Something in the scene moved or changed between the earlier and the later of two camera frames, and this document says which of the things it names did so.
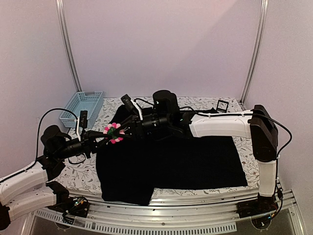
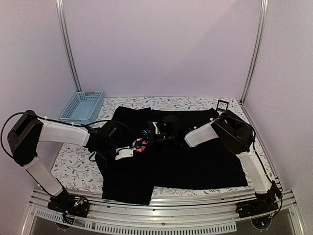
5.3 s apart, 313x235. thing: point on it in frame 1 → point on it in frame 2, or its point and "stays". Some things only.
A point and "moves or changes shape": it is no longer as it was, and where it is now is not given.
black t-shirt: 129,170 stays
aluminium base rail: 207,214 stays
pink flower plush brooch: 113,132 moves or changes shape
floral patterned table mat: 78,177 stays
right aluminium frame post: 264,4 stays
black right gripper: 133,126 → 151,136
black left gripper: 89,144 → 117,164
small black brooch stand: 221,109 stays
